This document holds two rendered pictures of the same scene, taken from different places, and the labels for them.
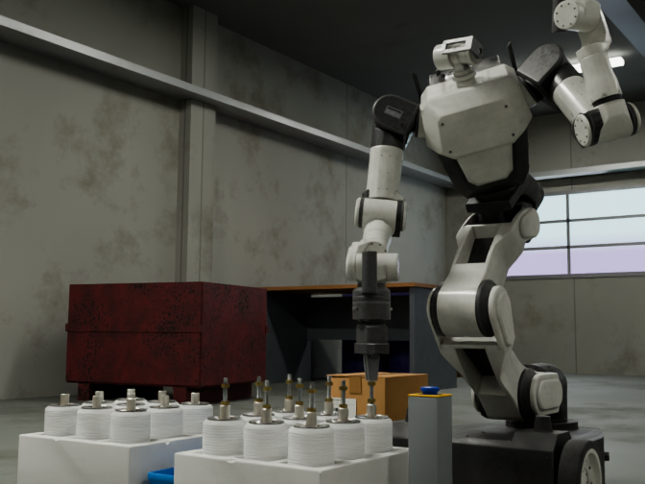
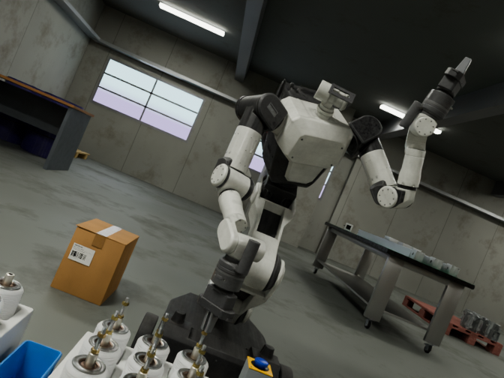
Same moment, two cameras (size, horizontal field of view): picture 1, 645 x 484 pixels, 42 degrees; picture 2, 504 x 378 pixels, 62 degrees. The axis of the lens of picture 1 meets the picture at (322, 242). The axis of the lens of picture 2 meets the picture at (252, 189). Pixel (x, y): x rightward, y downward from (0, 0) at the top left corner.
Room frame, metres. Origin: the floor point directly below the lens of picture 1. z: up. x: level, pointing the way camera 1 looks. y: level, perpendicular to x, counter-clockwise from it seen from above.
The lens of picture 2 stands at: (1.03, 0.67, 0.75)
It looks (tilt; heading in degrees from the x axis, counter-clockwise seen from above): 0 degrees down; 321
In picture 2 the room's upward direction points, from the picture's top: 23 degrees clockwise
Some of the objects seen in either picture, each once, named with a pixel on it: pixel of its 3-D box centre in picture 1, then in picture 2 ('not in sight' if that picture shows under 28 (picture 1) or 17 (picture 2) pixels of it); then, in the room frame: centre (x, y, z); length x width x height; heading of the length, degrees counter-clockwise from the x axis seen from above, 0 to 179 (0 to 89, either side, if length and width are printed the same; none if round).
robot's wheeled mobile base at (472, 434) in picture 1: (512, 425); (220, 320); (2.35, -0.53, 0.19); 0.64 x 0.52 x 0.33; 145
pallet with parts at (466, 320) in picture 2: not in sight; (450, 316); (3.67, -5.91, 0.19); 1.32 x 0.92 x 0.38; 147
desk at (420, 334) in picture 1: (355, 336); (13, 115); (7.18, -0.29, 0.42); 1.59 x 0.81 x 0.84; 55
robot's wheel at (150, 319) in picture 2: not in sight; (141, 340); (2.30, -0.17, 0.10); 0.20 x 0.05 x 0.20; 145
